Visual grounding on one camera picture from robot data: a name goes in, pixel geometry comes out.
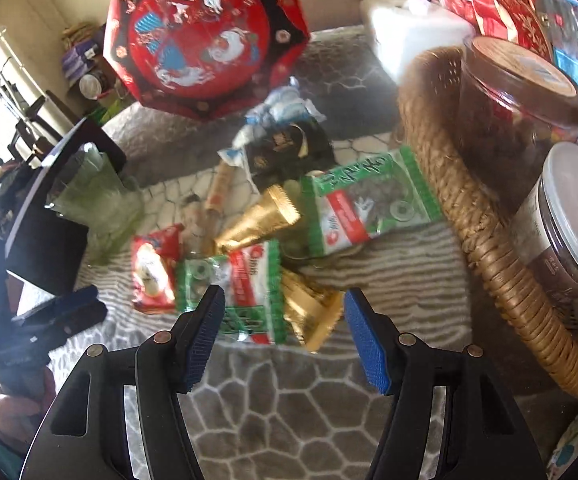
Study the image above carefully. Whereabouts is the green seaweed snack packet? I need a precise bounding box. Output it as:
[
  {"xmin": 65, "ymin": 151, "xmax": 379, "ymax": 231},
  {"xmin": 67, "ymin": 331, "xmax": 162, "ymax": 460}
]
[
  {"xmin": 175, "ymin": 241, "xmax": 290, "ymax": 346},
  {"xmin": 311, "ymin": 146, "xmax": 443, "ymax": 257}
]

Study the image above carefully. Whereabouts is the green glass leaf plate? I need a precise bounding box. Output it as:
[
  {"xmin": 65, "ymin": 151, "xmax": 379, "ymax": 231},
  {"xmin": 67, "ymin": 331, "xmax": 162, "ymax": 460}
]
[{"xmin": 85, "ymin": 200, "xmax": 146, "ymax": 266}]

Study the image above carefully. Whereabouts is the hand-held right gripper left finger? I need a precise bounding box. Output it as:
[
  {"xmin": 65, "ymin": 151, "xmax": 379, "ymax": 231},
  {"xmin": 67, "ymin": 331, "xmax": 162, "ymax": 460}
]
[{"xmin": 19, "ymin": 284, "xmax": 227, "ymax": 480}]

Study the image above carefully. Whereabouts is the black gold snack packet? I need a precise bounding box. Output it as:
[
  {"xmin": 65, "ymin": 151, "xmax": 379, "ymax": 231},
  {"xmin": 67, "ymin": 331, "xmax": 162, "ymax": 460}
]
[{"xmin": 241, "ymin": 122, "xmax": 337, "ymax": 193}]

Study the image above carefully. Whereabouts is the pile of red bags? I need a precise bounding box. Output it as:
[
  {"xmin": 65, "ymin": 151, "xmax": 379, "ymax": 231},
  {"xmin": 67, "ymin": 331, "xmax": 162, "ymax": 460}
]
[{"xmin": 514, "ymin": 0, "xmax": 578, "ymax": 151}]

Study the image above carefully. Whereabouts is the round patterned tin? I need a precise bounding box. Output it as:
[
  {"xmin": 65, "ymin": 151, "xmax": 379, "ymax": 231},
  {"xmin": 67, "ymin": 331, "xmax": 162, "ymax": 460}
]
[{"xmin": 79, "ymin": 74, "xmax": 107, "ymax": 101}]

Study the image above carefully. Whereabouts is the red octagonal gift box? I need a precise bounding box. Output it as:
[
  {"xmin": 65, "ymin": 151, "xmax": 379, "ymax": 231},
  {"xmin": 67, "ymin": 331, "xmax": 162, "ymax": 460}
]
[{"xmin": 103, "ymin": 0, "xmax": 312, "ymax": 122}]

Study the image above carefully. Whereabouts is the white lid clear jar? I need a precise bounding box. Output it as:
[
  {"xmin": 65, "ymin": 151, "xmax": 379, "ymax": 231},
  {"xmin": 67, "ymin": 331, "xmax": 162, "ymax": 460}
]
[{"xmin": 512, "ymin": 141, "xmax": 578, "ymax": 306}]

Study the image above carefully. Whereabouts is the red snack packet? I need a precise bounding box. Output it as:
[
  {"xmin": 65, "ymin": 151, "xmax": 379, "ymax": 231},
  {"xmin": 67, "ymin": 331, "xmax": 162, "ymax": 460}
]
[{"xmin": 130, "ymin": 224, "xmax": 186, "ymax": 313}]

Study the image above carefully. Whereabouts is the green glass leaf bowl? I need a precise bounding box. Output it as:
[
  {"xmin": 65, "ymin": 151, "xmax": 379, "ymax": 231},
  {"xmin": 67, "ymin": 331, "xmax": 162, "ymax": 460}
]
[{"xmin": 45, "ymin": 142, "xmax": 145, "ymax": 241}]

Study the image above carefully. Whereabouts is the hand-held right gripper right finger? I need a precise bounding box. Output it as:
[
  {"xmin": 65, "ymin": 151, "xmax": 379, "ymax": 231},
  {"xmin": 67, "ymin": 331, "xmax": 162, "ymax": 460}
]
[{"xmin": 343, "ymin": 287, "xmax": 552, "ymax": 480}]

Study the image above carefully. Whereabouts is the person's left hand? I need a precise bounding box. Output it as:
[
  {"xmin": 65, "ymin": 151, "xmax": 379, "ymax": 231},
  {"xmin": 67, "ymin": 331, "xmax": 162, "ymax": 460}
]
[{"xmin": 0, "ymin": 367, "xmax": 57, "ymax": 443}]

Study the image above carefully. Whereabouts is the white blue wrapped candy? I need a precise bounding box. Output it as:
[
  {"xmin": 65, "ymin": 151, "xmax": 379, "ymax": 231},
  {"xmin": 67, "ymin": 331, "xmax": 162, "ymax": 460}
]
[
  {"xmin": 289, "ymin": 99, "xmax": 326, "ymax": 125},
  {"xmin": 268, "ymin": 77, "xmax": 304, "ymax": 112},
  {"xmin": 245, "ymin": 109, "xmax": 276, "ymax": 130}
]

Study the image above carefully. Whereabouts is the black box white interior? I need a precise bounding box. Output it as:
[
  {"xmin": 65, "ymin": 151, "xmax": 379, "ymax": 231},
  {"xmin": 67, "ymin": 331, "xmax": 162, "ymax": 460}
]
[{"xmin": 5, "ymin": 116, "xmax": 128, "ymax": 297}]

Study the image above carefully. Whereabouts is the grey patterned blanket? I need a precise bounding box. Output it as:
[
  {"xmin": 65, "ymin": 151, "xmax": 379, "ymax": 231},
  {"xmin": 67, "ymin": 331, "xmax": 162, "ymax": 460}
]
[{"xmin": 49, "ymin": 25, "xmax": 570, "ymax": 480}]

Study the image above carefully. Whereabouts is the brown lid clear jar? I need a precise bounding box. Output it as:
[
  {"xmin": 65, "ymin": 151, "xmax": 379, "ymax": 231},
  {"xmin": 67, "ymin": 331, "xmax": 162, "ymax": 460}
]
[{"xmin": 456, "ymin": 35, "xmax": 578, "ymax": 196}]

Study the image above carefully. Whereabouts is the brown paper tube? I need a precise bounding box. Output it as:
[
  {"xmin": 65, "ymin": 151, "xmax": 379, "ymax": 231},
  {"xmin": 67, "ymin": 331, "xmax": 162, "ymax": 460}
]
[{"xmin": 204, "ymin": 165, "xmax": 240, "ymax": 233}]

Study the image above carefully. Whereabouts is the gold cone packet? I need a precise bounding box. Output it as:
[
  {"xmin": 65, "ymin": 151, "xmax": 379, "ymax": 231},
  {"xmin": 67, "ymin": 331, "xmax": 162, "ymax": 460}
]
[
  {"xmin": 280, "ymin": 267, "xmax": 346, "ymax": 353},
  {"xmin": 214, "ymin": 184, "xmax": 301, "ymax": 256}
]

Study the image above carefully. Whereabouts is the small glass bottle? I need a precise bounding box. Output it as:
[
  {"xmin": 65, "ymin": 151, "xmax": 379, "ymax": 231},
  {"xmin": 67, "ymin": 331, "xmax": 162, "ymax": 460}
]
[{"xmin": 181, "ymin": 195, "xmax": 210, "ymax": 256}]

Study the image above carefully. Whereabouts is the white tissue box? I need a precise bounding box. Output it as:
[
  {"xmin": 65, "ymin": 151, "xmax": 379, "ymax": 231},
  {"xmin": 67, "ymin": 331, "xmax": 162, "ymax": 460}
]
[{"xmin": 359, "ymin": 0, "xmax": 477, "ymax": 83}]

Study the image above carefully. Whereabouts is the wicker basket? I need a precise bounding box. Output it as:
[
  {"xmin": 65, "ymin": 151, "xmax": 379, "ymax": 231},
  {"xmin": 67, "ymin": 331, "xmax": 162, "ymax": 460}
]
[{"xmin": 396, "ymin": 46, "xmax": 578, "ymax": 403}]

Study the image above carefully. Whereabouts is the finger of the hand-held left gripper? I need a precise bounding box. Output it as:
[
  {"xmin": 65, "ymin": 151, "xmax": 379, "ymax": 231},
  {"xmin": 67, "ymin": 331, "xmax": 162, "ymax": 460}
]
[{"xmin": 13, "ymin": 285, "xmax": 108, "ymax": 346}]

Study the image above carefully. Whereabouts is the stack of purple boxes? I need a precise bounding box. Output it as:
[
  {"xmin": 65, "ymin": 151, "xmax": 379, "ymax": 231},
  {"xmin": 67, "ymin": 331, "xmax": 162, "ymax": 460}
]
[{"xmin": 61, "ymin": 40, "xmax": 100, "ymax": 81}]

